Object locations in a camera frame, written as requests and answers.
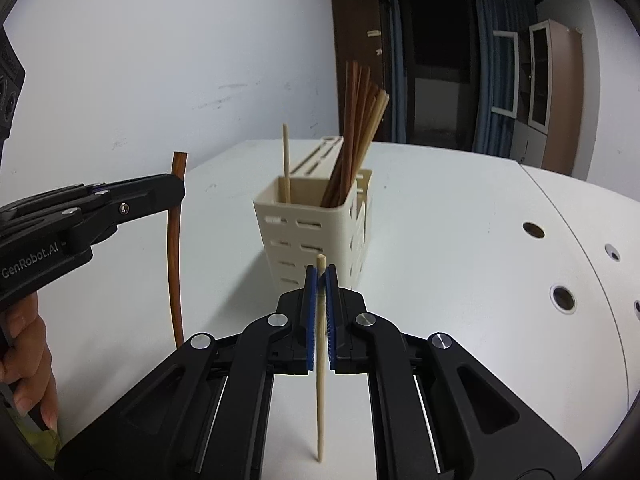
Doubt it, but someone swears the brown glass-door cabinet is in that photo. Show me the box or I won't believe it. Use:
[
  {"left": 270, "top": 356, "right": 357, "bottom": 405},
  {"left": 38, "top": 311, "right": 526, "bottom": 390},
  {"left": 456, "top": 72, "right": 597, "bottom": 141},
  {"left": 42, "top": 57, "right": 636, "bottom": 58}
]
[{"left": 510, "top": 19, "right": 584, "bottom": 176}]

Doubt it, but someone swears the light bamboo chopstick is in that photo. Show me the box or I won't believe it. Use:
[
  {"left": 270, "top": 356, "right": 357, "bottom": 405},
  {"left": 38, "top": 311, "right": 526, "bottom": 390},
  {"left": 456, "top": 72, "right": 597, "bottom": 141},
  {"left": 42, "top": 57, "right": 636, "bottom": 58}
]
[{"left": 314, "top": 254, "right": 328, "bottom": 462}]

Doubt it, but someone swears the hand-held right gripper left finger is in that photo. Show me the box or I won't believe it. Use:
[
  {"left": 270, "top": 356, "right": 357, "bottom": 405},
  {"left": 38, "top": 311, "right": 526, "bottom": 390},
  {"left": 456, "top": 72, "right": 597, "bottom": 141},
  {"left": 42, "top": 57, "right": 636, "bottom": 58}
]
[{"left": 54, "top": 266, "right": 318, "bottom": 480}]

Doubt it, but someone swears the olive green garment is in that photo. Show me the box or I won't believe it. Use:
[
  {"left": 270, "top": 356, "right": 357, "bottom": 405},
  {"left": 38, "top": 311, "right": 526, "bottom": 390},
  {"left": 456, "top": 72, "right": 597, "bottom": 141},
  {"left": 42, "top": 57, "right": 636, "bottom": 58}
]
[{"left": 20, "top": 422, "right": 63, "bottom": 468}]

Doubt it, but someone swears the bunch of wooden chopsticks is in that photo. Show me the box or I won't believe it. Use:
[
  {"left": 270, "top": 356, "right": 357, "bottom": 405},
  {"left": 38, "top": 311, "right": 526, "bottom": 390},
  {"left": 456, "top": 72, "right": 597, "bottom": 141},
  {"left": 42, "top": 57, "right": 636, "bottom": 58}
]
[{"left": 320, "top": 60, "right": 391, "bottom": 209}]

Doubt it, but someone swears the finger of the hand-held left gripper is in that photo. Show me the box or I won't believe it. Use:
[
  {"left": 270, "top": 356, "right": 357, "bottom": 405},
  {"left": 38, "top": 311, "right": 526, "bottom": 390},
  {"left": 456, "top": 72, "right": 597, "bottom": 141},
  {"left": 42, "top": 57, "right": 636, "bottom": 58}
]
[
  {"left": 0, "top": 182, "right": 109, "bottom": 224},
  {"left": 64, "top": 173, "right": 187, "bottom": 247}
]

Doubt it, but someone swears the dark brown chopstick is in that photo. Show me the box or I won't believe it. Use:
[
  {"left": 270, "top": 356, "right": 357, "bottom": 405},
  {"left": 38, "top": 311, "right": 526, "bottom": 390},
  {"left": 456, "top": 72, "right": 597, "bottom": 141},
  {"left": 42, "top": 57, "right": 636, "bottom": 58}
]
[{"left": 167, "top": 151, "right": 189, "bottom": 350}]

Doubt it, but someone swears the dark brown wooden wardrobe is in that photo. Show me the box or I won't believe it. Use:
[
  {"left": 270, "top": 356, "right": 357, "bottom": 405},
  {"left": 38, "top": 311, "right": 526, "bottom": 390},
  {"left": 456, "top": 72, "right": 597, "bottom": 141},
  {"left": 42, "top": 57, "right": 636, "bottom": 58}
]
[{"left": 331, "top": 0, "right": 396, "bottom": 143}]

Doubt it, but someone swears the cream plastic utensil holder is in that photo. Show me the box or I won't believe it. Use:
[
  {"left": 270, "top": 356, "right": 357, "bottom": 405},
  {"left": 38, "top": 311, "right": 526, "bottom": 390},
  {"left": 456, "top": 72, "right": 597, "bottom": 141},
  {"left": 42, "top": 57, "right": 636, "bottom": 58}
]
[{"left": 252, "top": 136, "right": 374, "bottom": 297}]

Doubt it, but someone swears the person's left hand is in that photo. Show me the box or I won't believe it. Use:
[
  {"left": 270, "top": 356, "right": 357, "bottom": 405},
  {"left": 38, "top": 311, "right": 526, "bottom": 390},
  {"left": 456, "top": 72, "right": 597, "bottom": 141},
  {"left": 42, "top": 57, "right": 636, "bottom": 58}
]
[{"left": 0, "top": 290, "right": 60, "bottom": 431}]

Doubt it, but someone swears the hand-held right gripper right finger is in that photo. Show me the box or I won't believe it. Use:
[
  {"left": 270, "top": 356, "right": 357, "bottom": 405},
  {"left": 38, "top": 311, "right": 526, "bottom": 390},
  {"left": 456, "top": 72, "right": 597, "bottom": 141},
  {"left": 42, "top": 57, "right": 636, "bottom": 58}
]
[{"left": 324, "top": 265, "right": 581, "bottom": 480}]

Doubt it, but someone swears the blue curtain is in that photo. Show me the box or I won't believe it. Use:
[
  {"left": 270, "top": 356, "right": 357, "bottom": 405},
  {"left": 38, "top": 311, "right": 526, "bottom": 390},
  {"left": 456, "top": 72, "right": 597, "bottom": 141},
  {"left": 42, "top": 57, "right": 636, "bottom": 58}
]
[
  {"left": 385, "top": 0, "right": 409, "bottom": 143},
  {"left": 472, "top": 0, "right": 538, "bottom": 156}
]

